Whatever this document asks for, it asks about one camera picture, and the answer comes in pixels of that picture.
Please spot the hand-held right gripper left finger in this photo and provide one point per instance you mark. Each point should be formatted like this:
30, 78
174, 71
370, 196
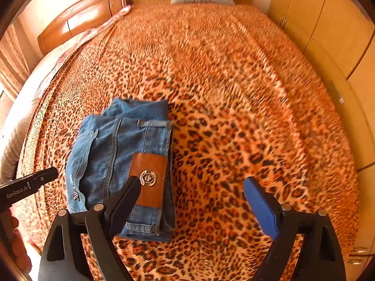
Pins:
126, 202

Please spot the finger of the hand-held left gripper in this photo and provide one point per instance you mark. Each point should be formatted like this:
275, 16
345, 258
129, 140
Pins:
45, 175

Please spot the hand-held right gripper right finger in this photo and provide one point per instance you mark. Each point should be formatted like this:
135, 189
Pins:
260, 205

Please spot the blue denim pants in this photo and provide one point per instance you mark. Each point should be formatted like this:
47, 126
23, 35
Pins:
99, 152

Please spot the person's left hand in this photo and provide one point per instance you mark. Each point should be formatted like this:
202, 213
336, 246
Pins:
11, 231

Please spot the window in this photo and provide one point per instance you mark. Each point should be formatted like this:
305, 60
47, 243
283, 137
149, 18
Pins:
4, 105

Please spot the floral bed sheet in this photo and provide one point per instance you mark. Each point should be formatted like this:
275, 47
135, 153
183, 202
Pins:
26, 93

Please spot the leopard print blanket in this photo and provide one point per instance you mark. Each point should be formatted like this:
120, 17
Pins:
234, 108

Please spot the metal drawer knobs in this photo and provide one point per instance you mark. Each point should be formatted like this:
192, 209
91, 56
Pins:
357, 254

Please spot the patterned curtain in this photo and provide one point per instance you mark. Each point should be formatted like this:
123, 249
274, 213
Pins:
11, 61

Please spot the dark wooden headboard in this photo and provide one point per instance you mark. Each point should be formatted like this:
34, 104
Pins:
85, 14

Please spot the light wooden wardrobe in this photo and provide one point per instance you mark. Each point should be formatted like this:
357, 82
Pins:
337, 20

